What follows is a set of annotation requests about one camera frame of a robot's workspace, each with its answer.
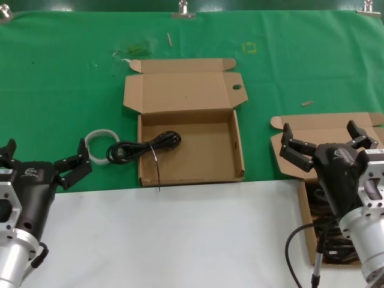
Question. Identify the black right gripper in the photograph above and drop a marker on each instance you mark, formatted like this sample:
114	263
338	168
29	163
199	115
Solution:
339	174

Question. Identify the clear bag of green scraps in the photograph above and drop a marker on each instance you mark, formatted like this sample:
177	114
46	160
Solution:
136	49

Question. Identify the green table cloth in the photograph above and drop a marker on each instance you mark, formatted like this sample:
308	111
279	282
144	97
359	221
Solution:
45	90

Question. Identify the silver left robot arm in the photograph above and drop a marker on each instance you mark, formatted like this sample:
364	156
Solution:
13	261

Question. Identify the thin wooden stick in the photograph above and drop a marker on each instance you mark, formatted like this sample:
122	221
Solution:
169	40

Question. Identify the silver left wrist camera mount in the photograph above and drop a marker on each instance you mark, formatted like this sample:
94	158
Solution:
6	192

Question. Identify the cardboard box with round hole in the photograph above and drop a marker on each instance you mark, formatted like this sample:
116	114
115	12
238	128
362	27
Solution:
195	159

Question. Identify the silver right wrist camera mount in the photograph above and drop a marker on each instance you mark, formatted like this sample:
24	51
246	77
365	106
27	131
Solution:
373	180

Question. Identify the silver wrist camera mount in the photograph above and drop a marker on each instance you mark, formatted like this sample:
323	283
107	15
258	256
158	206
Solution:
6	192
373	180

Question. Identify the plain brown cardboard box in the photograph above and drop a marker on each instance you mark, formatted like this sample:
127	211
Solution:
324	126

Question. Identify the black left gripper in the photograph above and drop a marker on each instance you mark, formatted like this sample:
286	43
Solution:
34	192

